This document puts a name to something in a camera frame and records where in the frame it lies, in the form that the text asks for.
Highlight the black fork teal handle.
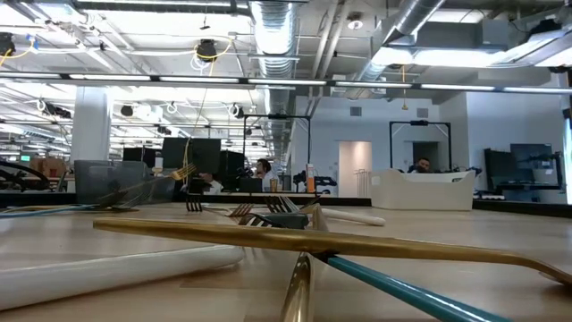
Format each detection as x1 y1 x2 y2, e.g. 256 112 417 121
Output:
263 195 290 214
238 213 510 322
111 191 153 212

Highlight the gold knife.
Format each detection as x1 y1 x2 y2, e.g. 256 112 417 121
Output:
280 204 330 322

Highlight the teal strip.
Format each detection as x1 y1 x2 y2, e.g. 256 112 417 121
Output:
0 191 129 219

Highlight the person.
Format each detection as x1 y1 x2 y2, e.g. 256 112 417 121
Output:
253 158 279 193
408 157 433 174
196 173 223 196

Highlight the black desk equipment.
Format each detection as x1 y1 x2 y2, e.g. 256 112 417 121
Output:
292 169 339 194

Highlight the black monitor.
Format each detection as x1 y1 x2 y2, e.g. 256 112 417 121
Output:
221 150 246 180
161 137 191 178
122 147 157 169
190 137 223 178

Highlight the long linear ceiling light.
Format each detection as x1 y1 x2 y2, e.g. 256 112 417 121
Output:
0 71 572 96

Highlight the black ceiling dome device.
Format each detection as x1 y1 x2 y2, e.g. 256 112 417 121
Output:
195 38 219 63

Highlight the white plastic bin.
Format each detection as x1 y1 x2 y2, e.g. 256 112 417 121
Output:
369 168 477 211

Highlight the grey translucent plastic bin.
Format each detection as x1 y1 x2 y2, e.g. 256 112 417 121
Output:
73 159 178 205

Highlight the white pillar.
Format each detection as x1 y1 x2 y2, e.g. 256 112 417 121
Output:
70 86 112 165

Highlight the black display screen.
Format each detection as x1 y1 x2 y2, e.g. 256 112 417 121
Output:
509 142 555 171
484 148 537 192

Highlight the brown cardboard box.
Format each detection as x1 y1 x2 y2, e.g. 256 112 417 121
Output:
29 157 68 179

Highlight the black ceiling box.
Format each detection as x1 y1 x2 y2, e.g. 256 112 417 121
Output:
0 31 17 57

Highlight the black rig frame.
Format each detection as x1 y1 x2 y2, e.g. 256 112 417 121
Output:
389 119 452 174
242 114 313 189

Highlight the yellow hanging cable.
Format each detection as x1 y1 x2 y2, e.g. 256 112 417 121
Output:
181 38 234 185

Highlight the wide silver ventilation duct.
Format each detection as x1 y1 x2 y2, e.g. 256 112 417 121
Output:
248 0 300 156

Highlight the yellow hanging cord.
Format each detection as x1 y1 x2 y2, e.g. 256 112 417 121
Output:
400 64 409 112

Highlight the black chair frame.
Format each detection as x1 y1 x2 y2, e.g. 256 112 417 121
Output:
0 160 51 193

